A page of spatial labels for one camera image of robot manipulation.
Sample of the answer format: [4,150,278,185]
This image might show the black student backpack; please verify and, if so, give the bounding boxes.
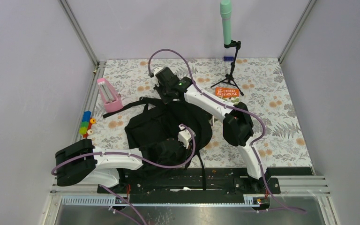
[102,96,214,191]

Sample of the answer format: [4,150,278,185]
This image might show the orange treehouse book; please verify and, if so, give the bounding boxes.
[215,87,240,103]

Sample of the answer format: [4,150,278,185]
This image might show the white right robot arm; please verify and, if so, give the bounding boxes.
[149,67,269,193]

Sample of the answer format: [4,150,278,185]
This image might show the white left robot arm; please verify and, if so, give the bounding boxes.
[51,138,195,193]

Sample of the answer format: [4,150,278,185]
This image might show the black tripod stand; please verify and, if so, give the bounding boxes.
[210,40,244,96]

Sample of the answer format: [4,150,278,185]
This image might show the colourful toy blocks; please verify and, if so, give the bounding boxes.
[78,111,97,138]

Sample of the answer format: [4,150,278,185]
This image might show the green microphone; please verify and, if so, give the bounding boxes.
[219,0,232,45]

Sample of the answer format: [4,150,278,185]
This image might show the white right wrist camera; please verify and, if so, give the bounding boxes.
[152,67,164,75]

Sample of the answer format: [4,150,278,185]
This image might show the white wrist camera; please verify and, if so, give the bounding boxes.
[178,124,195,149]
[152,67,164,75]

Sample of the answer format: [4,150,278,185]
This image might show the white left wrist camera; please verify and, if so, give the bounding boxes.
[178,124,195,149]

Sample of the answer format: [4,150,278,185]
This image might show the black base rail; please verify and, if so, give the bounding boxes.
[97,168,280,204]

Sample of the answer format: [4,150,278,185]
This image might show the blue block at wall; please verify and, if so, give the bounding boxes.
[223,56,234,61]

